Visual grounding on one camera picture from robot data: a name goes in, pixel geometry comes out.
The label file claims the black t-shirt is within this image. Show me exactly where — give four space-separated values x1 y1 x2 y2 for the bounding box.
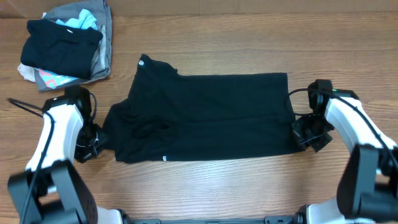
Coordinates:
103 55 299 163

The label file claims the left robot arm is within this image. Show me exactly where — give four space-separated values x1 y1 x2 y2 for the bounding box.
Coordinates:
7 86 131 224

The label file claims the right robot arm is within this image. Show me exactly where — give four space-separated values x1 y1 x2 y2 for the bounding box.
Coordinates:
291 80 397 223

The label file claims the blue garment with red print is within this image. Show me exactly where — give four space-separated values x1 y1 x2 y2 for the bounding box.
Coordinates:
36 69 77 89

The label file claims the white folded garment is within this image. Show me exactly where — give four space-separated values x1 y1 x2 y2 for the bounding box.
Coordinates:
17 63 35 83

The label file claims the folded black shirt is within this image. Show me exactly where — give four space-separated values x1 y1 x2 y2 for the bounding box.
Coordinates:
21 19 103 80

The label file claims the light blue garment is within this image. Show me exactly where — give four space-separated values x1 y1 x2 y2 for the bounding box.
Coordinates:
55 9 98 30

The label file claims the folded grey shirt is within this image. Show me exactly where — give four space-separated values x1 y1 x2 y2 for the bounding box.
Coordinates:
18 1 112 91

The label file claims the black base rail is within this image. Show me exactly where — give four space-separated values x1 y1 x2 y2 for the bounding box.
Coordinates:
127 215 295 224

